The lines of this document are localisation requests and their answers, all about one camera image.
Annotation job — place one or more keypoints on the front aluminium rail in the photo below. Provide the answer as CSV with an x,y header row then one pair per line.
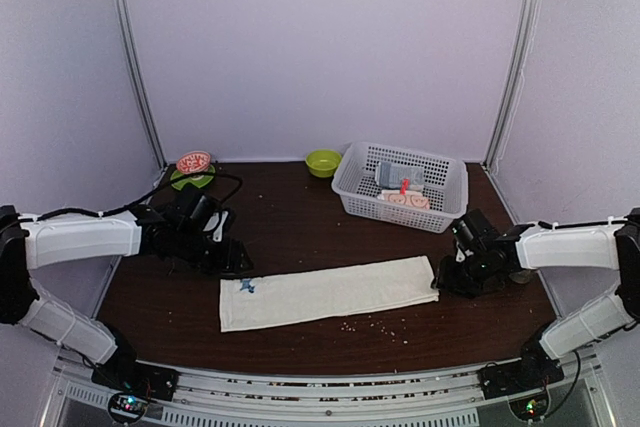
x,y
442,397

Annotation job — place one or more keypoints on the white towel blue print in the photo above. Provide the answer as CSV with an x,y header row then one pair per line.
x,y
287,299

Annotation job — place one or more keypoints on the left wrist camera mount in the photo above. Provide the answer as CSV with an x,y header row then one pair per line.
x,y
218,224

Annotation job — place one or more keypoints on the small green bowl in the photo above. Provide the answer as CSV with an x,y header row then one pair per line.
x,y
323,163

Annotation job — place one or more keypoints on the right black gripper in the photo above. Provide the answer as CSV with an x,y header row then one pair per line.
x,y
444,277

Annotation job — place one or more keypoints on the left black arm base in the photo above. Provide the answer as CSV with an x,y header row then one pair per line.
x,y
123,372

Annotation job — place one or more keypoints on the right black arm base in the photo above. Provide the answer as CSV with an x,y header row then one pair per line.
x,y
535,369

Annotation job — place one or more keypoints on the right aluminium frame post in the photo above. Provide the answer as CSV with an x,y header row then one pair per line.
x,y
509,98

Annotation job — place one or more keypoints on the aluminium frame post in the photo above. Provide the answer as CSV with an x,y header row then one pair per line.
x,y
137,82
509,98

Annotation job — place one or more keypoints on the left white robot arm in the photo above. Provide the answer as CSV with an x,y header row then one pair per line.
x,y
30,242

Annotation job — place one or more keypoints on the white plastic perforated basket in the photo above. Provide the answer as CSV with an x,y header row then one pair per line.
x,y
402,186

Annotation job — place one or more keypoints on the orange bunny pattern towel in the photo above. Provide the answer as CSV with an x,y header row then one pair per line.
x,y
412,199

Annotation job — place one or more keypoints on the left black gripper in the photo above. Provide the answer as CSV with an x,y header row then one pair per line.
x,y
228,262

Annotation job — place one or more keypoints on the beige paper cup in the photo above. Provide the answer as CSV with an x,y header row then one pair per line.
x,y
522,277

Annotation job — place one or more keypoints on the red patterned bowl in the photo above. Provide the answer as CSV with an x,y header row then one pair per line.
x,y
194,162

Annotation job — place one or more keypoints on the green plate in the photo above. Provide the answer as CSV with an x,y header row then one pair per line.
x,y
180,180

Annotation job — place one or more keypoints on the left aluminium frame post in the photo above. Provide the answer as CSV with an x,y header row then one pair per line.
x,y
137,82

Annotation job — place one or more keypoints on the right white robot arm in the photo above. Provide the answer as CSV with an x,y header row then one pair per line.
x,y
611,244

